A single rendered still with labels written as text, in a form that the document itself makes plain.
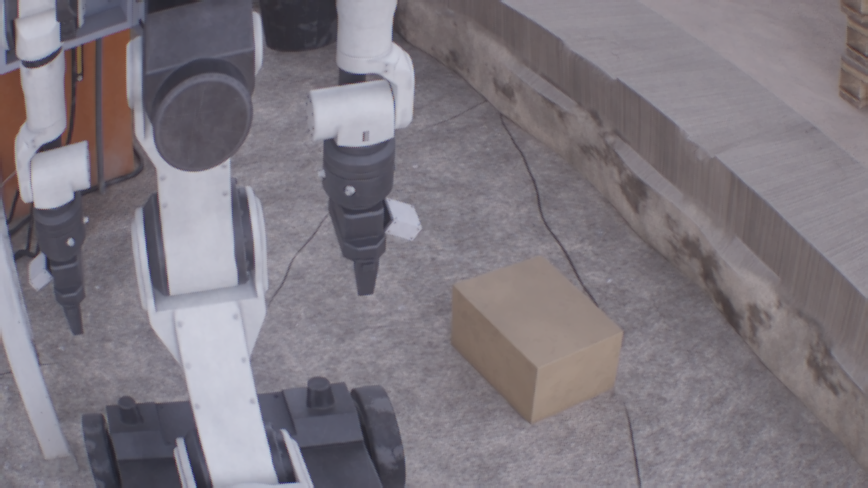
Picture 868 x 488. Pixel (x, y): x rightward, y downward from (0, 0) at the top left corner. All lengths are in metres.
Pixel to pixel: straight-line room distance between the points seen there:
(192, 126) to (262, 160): 1.91
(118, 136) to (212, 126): 1.90
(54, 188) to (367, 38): 0.45
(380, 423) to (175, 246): 0.56
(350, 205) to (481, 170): 1.47
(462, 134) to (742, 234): 1.04
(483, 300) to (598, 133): 0.72
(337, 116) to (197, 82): 0.35
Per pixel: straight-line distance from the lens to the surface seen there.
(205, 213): 1.52
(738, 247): 2.44
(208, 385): 1.64
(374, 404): 1.97
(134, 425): 1.93
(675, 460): 2.16
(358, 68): 1.42
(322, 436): 1.92
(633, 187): 2.74
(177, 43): 1.21
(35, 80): 1.34
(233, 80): 1.17
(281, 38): 3.72
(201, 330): 1.63
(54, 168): 1.45
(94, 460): 1.93
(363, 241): 1.58
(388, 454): 1.95
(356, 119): 1.47
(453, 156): 3.05
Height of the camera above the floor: 1.45
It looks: 33 degrees down
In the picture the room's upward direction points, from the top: 1 degrees counter-clockwise
